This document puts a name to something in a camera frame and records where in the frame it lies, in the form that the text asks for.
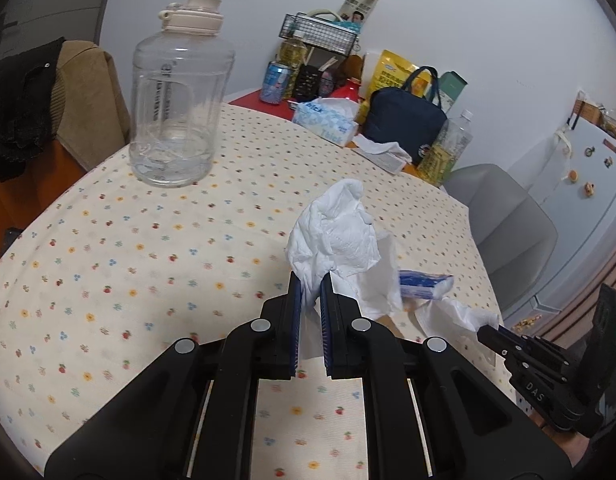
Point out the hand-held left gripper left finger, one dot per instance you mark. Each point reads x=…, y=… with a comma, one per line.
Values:
x=295, y=310

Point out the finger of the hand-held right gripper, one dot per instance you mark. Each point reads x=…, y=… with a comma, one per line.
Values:
x=523, y=359
x=508, y=336

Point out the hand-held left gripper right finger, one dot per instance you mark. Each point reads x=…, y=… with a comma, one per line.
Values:
x=325, y=310

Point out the white plastic bag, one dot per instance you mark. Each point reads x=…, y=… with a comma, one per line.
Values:
x=448, y=315

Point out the white tissue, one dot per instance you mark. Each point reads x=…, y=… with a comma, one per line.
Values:
x=333, y=230

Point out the blue white packet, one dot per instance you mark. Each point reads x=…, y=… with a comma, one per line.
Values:
x=423, y=285

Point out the golden fridge magnet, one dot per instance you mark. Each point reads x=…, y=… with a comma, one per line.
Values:
x=528, y=320

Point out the grey upholstered chair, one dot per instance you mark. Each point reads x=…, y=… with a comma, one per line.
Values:
x=508, y=225

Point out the white refrigerator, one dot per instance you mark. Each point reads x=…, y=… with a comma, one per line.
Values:
x=583, y=220

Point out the floral patterned tablecloth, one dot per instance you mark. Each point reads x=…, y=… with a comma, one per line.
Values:
x=163, y=260

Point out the grey printed leaflet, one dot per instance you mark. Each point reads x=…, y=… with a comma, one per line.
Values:
x=388, y=164

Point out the burger fridge magnet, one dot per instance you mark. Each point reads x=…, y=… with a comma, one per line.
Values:
x=571, y=176

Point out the white crumpled napkin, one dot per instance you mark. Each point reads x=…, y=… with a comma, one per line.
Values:
x=383, y=147

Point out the blue white tissue box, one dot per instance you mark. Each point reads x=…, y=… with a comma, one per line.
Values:
x=323, y=120

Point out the wide yellow tea bottle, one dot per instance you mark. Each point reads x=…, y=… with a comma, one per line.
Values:
x=443, y=155

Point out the white tote bag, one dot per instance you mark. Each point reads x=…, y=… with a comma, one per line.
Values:
x=563, y=136

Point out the navy lunch bag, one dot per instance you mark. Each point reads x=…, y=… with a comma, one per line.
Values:
x=398, y=115

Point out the red table mat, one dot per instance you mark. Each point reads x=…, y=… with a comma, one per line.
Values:
x=248, y=100

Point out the brown bar fridge magnet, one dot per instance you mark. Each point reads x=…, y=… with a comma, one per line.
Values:
x=610, y=144

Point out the red vase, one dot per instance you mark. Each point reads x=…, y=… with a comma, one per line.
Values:
x=345, y=92

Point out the blue drink can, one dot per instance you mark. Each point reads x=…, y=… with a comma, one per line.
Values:
x=275, y=85

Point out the black mesh utensil holder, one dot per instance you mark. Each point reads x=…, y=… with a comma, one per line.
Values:
x=308, y=82

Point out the large clear water jug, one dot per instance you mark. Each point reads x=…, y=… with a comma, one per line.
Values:
x=178, y=110

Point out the brown woven basket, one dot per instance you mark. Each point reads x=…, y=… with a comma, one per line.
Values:
x=588, y=107

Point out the yellow snack bag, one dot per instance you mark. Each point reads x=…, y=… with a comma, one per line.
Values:
x=388, y=70

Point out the tall green box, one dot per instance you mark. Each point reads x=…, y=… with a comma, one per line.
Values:
x=453, y=87

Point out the slim yellow tea bottle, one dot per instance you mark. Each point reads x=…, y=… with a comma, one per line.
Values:
x=290, y=52

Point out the white printed paper bag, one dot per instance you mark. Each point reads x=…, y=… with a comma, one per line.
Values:
x=360, y=0

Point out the grey door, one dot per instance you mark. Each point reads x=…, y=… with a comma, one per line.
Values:
x=48, y=0

